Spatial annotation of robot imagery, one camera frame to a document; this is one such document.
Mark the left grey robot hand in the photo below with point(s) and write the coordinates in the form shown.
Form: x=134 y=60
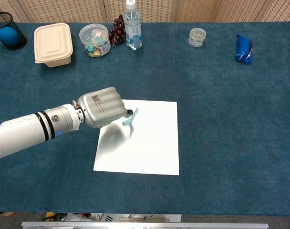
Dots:
x=102 y=107

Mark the small light blue paper strip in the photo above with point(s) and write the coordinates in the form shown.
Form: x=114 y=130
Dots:
x=130 y=119

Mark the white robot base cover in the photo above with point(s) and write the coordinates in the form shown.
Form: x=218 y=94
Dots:
x=140 y=217

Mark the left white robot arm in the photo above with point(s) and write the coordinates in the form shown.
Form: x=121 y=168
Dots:
x=33 y=131

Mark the white square board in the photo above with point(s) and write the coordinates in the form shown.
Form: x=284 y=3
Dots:
x=149 y=143

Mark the clear jar of colourful clips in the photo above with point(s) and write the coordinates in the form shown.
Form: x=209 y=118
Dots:
x=95 y=40

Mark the dark red grape bunch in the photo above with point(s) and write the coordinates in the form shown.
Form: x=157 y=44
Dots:
x=117 y=32

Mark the beige lidded lunch box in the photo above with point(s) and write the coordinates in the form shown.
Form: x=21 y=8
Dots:
x=53 y=44

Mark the clear plastic water bottle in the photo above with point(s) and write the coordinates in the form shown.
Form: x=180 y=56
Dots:
x=133 y=28

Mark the beige woven folding screen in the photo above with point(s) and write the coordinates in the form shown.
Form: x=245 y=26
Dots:
x=64 y=10

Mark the teal table cloth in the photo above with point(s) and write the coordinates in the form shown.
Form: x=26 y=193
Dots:
x=207 y=95

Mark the black mesh pen holder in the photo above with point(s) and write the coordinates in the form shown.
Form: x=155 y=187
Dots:
x=15 y=45

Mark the blue ball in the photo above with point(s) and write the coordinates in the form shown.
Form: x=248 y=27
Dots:
x=7 y=36

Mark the small jar of silver clips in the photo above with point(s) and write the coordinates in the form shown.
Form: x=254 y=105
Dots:
x=197 y=37

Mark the blue snack packet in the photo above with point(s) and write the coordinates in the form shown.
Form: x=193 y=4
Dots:
x=242 y=50

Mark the aluminium profile rail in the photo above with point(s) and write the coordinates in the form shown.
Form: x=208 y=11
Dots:
x=145 y=225

